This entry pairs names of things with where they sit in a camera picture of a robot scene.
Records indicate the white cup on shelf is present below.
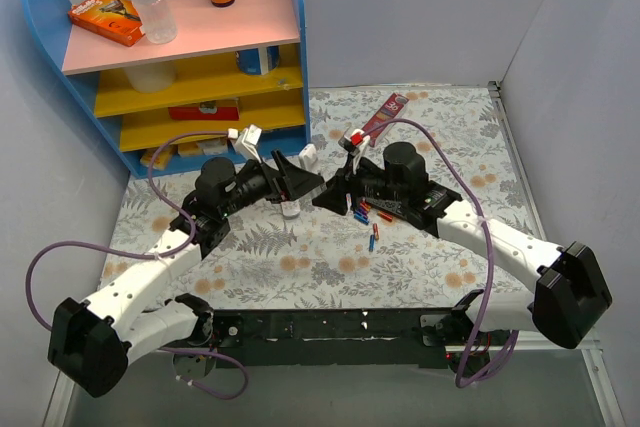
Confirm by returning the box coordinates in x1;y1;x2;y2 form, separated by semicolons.
123;61;177;93

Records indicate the blue white can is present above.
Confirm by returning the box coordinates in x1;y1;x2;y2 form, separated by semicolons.
235;46;280;76

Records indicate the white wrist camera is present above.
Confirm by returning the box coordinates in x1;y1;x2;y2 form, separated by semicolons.
339;129;371;175
227;124;262;162

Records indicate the black remote control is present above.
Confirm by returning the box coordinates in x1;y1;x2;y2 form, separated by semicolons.
362;197;406;220

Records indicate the red box on shelf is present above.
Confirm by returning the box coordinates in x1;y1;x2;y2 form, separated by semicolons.
168;98;240;121

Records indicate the white remote control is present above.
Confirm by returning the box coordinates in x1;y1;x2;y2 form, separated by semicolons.
298;143;319;174
281;201;301;219

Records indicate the orange red battery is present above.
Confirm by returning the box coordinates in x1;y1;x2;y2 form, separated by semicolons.
377;212;393;222

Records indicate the blue shelf unit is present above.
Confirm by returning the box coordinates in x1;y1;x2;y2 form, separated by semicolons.
22;0;311;177

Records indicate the orange razor box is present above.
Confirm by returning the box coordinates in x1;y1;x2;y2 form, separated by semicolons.
68;0;145;47

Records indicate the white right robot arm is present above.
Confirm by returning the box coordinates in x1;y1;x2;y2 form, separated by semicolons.
313;142;612;349

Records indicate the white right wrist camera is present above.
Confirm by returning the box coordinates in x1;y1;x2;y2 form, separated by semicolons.
339;129;371;175

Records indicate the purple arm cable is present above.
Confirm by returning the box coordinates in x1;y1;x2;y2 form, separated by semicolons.
362;118;521;389
24;130;251;401

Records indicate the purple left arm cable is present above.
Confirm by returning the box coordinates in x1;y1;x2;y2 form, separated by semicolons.
24;130;251;401

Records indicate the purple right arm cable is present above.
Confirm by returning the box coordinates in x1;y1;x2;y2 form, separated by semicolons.
362;118;521;389

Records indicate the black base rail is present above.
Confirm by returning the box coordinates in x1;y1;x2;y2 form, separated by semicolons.
203;307;473;369

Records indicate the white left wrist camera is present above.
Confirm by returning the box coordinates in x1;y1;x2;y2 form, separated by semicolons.
227;124;262;162

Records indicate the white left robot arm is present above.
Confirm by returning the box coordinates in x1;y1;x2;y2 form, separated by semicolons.
48;150;324;398

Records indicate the red toothpaste box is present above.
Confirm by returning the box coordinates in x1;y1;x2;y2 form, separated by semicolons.
362;93;410;148

